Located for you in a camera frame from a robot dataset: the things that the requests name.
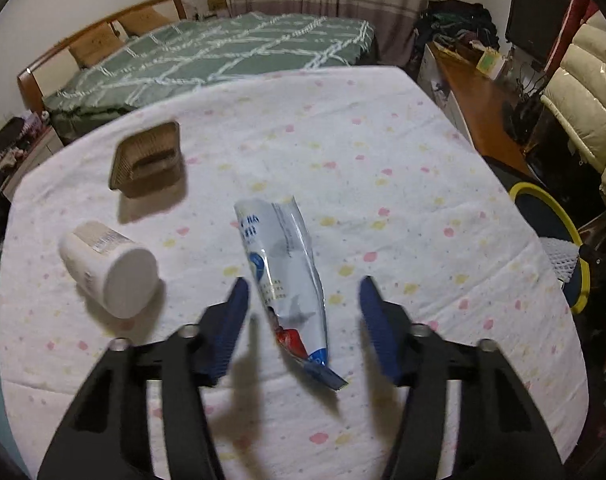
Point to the brown pillow with face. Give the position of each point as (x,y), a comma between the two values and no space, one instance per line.
(95,45)

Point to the pile of clothes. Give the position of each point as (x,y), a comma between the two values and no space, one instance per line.
(3,145)

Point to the green checked duvet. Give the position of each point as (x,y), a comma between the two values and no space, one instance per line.
(233,45)

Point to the yellow rimmed trash bin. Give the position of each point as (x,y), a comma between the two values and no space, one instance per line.
(543,215)

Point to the green white box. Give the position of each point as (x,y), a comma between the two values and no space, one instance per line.
(490,62)

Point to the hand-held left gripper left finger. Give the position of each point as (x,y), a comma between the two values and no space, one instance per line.
(230,325)

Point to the dark clothes pile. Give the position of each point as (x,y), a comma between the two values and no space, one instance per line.
(458,25)

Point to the brown plastic tray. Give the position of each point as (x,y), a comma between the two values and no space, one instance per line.
(148,155)

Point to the red hanging jacket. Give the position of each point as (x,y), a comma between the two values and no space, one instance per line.
(583,10)

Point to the wooden desk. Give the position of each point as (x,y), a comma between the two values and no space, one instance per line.
(483,100)

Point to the black television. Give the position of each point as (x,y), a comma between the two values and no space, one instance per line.
(538,15)

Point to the white labelled paper tub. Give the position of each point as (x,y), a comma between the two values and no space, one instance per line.
(113,270)

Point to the white nightstand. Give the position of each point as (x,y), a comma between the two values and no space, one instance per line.
(28,160)

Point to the white blue plastic pouch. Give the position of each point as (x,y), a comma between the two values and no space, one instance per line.
(283,270)

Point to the yellow tissue box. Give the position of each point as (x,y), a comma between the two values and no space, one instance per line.
(217,2)

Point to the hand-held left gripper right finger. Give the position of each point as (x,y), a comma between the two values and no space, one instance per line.
(380,330)

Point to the wooden bed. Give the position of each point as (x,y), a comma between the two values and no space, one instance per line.
(48,60)

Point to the cream puffer jacket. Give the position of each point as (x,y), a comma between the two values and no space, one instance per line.
(588,90)

